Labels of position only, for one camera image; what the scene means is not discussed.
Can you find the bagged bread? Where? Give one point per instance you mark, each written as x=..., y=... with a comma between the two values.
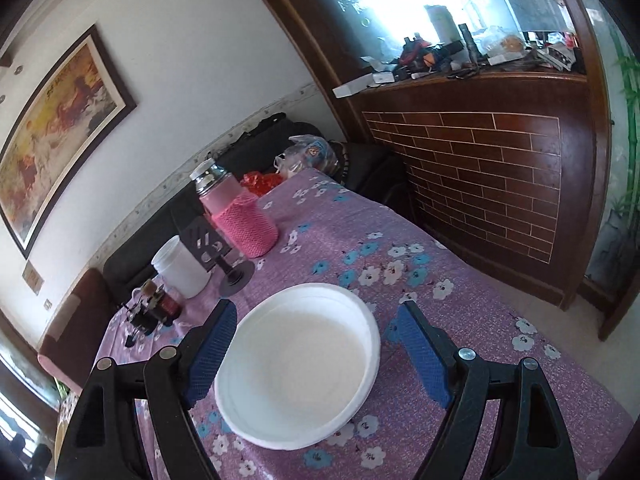
x=505, y=45

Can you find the pink knit-sleeved bottle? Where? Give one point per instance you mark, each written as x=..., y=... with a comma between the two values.
x=245, y=225

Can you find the brown wooden cabinet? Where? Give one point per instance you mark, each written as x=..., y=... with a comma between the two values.
x=500, y=170

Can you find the brown tea jar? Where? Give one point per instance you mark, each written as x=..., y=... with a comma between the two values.
x=166, y=305

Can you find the framed horse painting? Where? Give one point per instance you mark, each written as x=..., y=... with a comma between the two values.
x=55, y=125

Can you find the white paper roll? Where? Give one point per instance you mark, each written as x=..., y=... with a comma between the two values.
x=442, y=22

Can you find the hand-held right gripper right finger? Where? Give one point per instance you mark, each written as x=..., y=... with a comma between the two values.
x=420, y=355

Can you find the wood-framed glass partition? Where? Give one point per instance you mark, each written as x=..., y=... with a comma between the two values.
x=525, y=0

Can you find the small dark teacup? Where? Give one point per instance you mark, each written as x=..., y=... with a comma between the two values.
x=130, y=340

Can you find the bamboo print panel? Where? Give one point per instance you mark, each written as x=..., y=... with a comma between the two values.
x=620, y=160

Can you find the black sofa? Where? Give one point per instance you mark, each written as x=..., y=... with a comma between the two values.
x=125, y=265

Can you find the white plastic cup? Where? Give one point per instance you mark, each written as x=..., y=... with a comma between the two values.
x=182, y=270

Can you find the small framed wall plaque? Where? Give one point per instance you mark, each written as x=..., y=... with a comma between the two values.
x=32, y=277

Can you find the white box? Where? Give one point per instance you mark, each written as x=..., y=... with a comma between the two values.
x=352, y=87

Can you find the clear plastic bag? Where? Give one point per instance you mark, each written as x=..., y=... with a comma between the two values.
x=310, y=152

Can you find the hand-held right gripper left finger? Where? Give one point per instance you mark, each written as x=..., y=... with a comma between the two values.
x=212, y=350

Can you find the black napkin holder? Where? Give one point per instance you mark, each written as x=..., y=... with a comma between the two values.
x=200, y=240

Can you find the red and black toy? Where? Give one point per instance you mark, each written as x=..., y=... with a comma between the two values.
x=420, y=52

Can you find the black bag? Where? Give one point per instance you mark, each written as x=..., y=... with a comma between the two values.
x=370, y=170

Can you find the maroon armchair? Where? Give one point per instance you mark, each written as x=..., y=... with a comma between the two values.
x=75, y=320

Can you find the red plastic bag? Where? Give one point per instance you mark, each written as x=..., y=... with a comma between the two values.
x=257, y=181

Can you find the dark teapot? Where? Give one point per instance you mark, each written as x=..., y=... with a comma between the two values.
x=138, y=317

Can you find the large white foam bowl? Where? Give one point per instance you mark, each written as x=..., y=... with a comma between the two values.
x=300, y=365

